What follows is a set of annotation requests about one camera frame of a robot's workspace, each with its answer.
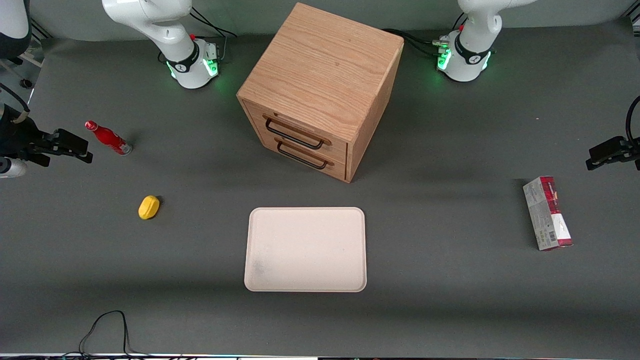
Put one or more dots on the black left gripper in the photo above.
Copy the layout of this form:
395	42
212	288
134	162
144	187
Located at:
631	148

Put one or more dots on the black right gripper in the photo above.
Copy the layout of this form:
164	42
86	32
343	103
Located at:
15	137

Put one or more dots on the red coke bottle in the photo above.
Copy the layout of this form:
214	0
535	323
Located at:
107	138

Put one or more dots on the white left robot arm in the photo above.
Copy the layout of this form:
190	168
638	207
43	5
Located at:
472	40

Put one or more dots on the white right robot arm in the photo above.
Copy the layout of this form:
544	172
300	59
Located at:
170	30

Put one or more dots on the beige plastic tray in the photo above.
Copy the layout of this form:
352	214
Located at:
305	249

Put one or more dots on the grey and red carton box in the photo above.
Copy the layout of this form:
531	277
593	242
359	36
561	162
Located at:
547	213

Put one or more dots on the yellow toy lemon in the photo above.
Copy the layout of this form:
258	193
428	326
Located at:
148	207

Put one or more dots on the wooden drawer cabinet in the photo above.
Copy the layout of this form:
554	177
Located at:
320	85

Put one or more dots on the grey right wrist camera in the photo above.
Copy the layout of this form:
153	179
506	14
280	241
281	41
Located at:
10	167

